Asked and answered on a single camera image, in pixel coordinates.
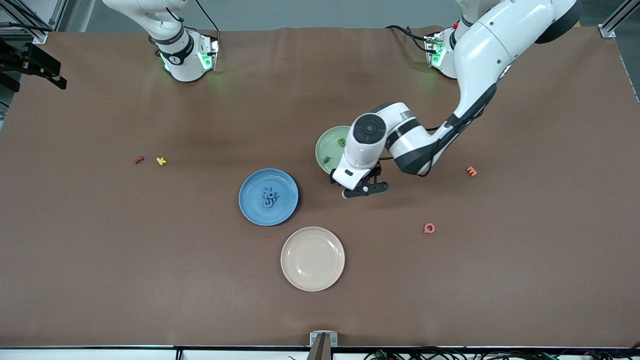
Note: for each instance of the blue foam letter C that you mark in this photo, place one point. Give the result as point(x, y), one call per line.
point(266, 205)

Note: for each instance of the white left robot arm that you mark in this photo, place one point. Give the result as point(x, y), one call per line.
point(490, 45)

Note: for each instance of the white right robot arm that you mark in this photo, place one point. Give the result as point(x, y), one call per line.
point(185, 65)

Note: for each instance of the blue foam letter P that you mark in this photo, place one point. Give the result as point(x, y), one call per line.
point(270, 194)

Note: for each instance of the beige plate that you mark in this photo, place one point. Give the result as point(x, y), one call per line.
point(312, 259)

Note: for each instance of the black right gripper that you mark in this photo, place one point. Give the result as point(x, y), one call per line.
point(28, 63)

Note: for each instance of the blue plate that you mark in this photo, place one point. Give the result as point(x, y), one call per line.
point(287, 205)

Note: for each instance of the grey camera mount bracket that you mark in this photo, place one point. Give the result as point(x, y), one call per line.
point(323, 345)

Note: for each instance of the aluminium frame profile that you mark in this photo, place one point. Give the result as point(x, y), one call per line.
point(60, 15)
point(612, 25)

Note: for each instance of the yellow foam letter K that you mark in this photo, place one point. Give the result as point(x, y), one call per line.
point(161, 160)

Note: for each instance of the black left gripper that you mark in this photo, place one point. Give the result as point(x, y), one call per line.
point(376, 171)

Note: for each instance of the pink foam letter Q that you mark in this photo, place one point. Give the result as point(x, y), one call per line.
point(425, 228)

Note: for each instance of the brown table cover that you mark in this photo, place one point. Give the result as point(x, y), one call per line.
point(300, 90)

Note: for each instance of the green plate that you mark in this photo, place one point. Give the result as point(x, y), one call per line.
point(327, 145)

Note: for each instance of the orange foam letter E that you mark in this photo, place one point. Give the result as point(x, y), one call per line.
point(471, 171)

